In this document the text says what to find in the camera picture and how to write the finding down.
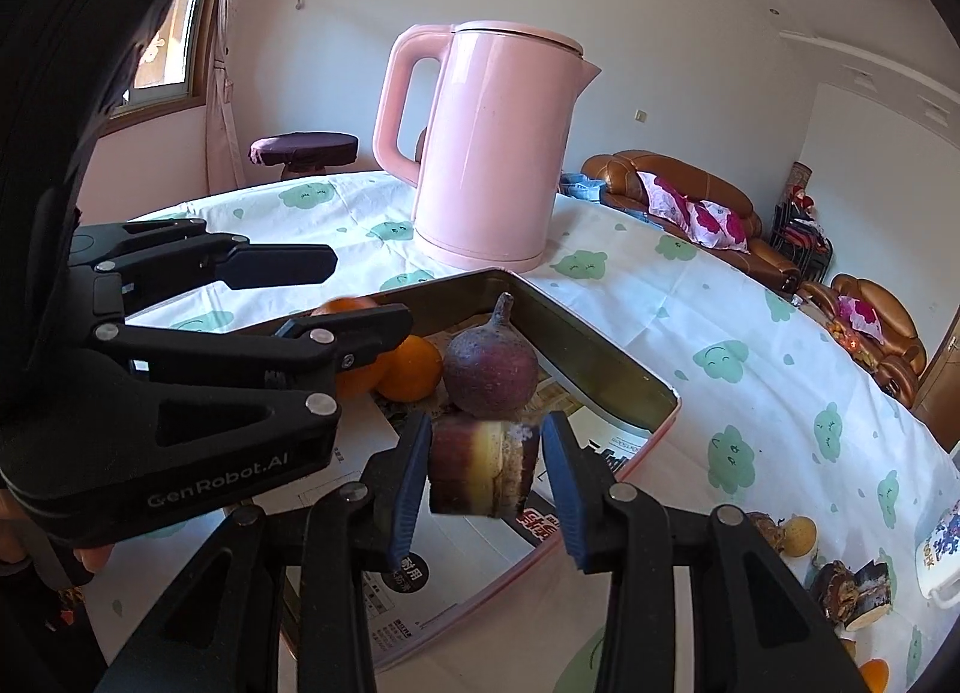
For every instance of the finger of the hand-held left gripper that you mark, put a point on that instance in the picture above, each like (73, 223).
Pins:
(360, 333)
(285, 265)

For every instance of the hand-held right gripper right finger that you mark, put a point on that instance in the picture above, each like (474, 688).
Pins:
(570, 505)

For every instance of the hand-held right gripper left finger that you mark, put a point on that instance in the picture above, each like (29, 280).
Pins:
(411, 498)

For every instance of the large orange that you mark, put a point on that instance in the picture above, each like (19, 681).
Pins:
(360, 382)

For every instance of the cut purple layered fruit piece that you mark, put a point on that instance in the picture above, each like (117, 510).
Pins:
(480, 468)

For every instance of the round purple fruit with stem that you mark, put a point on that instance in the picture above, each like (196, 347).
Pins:
(491, 370)

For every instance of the pink tin box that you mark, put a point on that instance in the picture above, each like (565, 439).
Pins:
(600, 363)

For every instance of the brown wrinkled fruit with stem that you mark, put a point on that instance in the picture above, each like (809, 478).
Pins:
(765, 529)

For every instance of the small yellow round fruit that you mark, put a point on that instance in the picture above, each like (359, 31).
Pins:
(798, 535)

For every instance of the person's left hand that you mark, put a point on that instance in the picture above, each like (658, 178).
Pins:
(94, 558)

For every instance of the stool with purple cushion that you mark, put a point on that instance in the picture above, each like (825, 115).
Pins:
(304, 149)

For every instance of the pink curtain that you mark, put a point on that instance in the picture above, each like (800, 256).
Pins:
(225, 100)

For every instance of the pink electric kettle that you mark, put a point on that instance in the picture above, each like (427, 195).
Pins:
(495, 153)

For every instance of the white tablecloth green cloud print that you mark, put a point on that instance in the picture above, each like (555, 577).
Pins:
(675, 288)

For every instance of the dark wrinkled fruit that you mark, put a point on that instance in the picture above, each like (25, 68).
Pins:
(832, 592)

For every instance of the brown leather sofa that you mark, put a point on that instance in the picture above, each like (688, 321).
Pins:
(622, 175)

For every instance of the dark fruit piece pale cut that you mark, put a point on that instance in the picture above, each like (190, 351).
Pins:
(870, 588)

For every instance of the pink floral pillow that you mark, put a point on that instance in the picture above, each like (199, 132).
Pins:
(716, 222)
(660, 194)
(861, 314)

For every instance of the stacked dark chairs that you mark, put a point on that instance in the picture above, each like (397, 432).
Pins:
(802, 243)

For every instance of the brown leather armchair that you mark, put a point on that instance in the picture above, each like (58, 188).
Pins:
(877, 295)

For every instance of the white mug with blue print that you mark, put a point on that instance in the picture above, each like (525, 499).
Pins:
(941, 543)

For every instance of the tall brown decoration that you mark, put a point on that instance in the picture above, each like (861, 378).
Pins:
(799, 179)

